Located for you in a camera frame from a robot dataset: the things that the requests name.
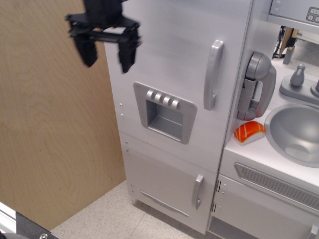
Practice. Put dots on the white toy fridge door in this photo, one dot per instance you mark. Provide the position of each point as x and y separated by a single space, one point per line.
176 39

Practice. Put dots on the black metal base frame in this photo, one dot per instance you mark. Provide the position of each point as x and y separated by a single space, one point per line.
14 225

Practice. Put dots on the grey toy sink basin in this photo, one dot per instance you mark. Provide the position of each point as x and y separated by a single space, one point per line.
293 131

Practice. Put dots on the grey toy faucet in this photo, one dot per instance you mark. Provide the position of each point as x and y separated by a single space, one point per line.
297 88

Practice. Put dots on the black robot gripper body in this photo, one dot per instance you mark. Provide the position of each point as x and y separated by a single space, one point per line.
103 20

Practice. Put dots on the salmon sushi toy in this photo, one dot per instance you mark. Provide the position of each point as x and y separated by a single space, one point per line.
249 132

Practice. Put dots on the grey fridge door handle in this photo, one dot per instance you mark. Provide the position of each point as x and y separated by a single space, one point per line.
211 76

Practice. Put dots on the grey toy microwave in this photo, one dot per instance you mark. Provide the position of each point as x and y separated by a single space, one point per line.
298 14

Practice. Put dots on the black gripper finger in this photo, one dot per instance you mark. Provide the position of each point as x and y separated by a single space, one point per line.
86 47
128 44

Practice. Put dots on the grey ice dispenser box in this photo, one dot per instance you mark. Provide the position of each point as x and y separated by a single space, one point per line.
164 113

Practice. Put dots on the white lower freezer door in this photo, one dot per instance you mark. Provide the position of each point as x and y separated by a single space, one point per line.
165 182

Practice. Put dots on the grey freezer door handle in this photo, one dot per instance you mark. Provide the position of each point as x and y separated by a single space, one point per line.
196 201

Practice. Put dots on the white oven door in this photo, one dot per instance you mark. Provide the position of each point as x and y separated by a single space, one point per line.
242 212

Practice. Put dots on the grey toy telephone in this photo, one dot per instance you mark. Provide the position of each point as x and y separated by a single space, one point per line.
258 87

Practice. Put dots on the white toy fridge cabinet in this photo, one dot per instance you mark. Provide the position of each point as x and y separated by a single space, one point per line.
256 14

